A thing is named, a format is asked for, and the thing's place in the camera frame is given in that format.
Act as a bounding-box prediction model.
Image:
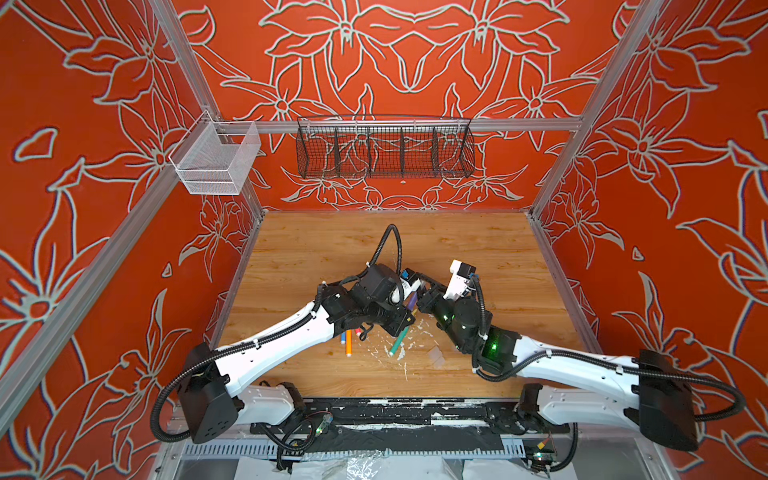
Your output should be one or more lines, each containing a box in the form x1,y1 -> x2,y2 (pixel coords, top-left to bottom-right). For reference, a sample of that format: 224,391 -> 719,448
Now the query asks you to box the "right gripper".
413,278 -> 474,358

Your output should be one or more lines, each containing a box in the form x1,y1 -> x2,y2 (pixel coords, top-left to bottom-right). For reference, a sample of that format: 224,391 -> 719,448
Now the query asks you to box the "purple marker pen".
406,291 -> 419,312

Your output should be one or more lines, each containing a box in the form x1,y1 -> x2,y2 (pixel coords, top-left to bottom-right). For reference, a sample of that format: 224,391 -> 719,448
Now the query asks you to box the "green marker pen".
388,327 -> 410,357

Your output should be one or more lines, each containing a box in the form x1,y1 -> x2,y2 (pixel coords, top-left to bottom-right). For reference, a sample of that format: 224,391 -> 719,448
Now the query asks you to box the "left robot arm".
149,264 -> 422,444

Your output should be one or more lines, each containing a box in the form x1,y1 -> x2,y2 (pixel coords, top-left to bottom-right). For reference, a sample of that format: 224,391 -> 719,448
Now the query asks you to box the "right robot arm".
402,270 -> 746,451

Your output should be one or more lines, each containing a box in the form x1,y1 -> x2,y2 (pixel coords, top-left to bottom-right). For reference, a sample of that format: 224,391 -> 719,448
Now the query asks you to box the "orange marker pen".
345,330 -> 353,358

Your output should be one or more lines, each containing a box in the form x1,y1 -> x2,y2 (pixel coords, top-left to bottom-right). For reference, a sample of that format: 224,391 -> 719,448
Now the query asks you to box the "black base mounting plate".
269,397 -> 571,457

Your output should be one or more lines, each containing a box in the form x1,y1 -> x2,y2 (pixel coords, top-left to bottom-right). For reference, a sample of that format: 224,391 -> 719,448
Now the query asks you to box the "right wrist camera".
443,259 -> 476,300

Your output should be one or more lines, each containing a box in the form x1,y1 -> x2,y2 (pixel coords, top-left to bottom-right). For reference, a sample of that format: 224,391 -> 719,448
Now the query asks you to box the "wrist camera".
443,259 -> 476,300
400,268 -> 422,297

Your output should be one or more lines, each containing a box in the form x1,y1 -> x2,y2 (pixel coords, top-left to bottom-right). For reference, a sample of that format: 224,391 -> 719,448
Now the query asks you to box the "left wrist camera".
400,268 -> 422,297

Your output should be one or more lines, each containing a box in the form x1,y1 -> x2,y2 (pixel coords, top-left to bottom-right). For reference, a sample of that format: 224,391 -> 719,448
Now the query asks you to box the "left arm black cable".
367,223 -> 404,283

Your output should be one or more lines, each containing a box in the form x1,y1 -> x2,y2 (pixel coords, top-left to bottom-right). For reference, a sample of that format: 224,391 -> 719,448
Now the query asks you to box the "black wire basket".
296,114 -> 477,180

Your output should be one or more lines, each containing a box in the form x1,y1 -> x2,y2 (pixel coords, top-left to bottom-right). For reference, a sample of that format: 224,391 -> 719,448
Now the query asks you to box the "white wire basket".
168,111 -> 262,196

